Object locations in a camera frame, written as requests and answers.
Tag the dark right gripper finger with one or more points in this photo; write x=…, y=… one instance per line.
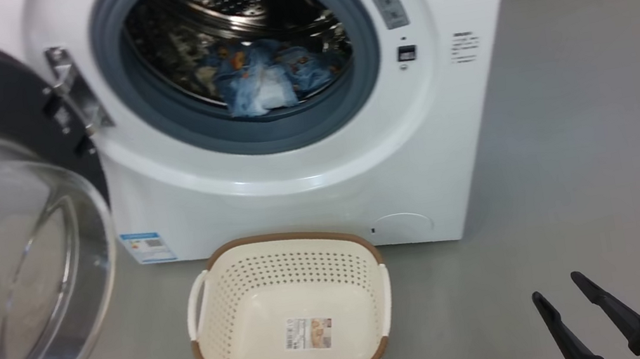
x=614, y=313
x=566, y=333

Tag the cream white garment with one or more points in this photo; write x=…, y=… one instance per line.
x=275, y=93

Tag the blue bear-print garment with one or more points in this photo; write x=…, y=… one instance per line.
x=239, y=76

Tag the white front-load washing machine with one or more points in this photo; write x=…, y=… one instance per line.
x=330, y=203

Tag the black door lock socket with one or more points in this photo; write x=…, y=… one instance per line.
x=406, y=53

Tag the metal door hinge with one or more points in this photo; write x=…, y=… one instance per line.
x=78, y=89

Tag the grey rubber door gasket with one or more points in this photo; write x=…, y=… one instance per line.
x=311, y=126

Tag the steel washer drum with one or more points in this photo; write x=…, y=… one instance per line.
x=175, y=35

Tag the cream perforated laundry basket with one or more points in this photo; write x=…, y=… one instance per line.
x=243, y=345

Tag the blue energy label sticker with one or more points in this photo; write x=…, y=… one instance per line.
x=148, y=247

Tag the round white filter cover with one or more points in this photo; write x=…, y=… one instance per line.
x=401, y=226

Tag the paper basket label sticker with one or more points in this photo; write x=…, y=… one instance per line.
x=309, y=333

